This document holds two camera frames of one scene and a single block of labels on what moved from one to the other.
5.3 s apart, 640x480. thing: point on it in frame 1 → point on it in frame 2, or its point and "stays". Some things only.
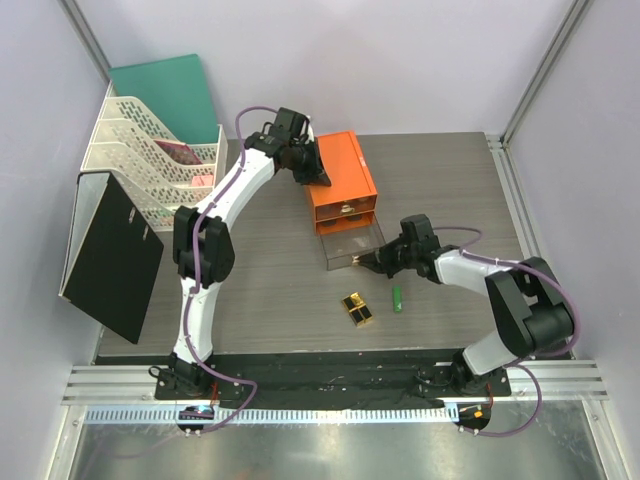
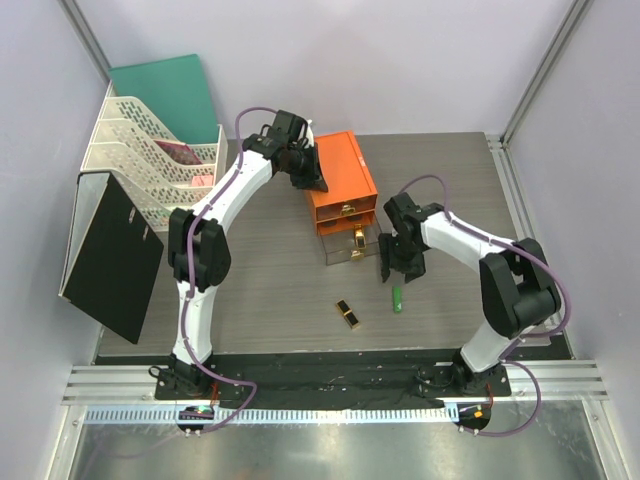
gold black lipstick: (360, 315) → (347, 312)
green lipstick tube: (397, 298) stays
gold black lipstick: (354, 302) → (359, 235)
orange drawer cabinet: (349, 204) stays
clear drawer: (345, 208) stays
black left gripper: (317, 171) stays
